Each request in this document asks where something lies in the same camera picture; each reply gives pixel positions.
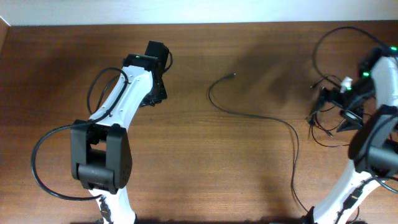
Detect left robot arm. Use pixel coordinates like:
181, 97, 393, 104
70, 40, 172, 223

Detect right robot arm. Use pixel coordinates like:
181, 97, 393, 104
300, 46, 397, 223

